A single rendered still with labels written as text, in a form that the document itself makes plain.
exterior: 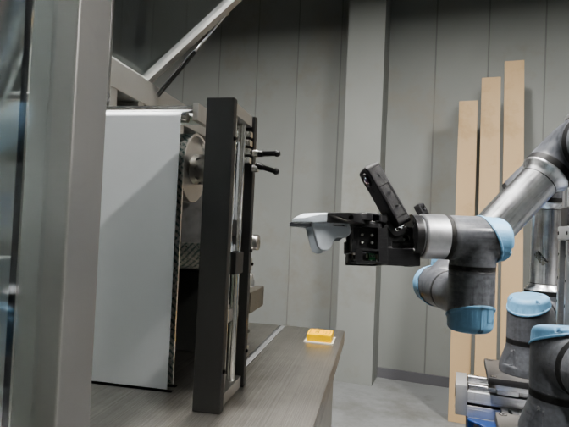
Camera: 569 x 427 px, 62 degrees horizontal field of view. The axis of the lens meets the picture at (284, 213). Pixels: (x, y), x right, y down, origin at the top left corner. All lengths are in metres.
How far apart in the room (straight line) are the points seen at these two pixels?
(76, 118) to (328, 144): 4.01
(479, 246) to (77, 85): 0.68
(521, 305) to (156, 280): 1.06
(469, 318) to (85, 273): 0.66
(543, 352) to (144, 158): 0.87
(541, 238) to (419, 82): 2.72
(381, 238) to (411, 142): 3.37
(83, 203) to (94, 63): 0.08
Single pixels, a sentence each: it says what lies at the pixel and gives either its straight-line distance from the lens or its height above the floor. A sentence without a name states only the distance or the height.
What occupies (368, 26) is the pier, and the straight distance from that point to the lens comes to 4.16.
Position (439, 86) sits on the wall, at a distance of 4.21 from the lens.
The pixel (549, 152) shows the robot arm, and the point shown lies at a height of 1.39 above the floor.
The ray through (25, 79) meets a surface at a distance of 0.26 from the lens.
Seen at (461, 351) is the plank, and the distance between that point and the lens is 3.48.
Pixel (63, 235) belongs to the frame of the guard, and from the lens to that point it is 0.26.
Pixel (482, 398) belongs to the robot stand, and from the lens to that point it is 1.60.
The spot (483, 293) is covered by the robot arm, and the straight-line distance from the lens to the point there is 0.84.
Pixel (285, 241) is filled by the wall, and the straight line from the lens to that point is 4.29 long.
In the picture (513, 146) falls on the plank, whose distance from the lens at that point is 3.67.
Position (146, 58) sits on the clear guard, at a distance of 1.55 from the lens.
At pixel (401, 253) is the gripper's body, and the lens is 0.79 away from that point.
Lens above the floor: 1.22
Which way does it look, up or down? 1 degrees up
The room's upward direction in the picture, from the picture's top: 3 degrees clockwise
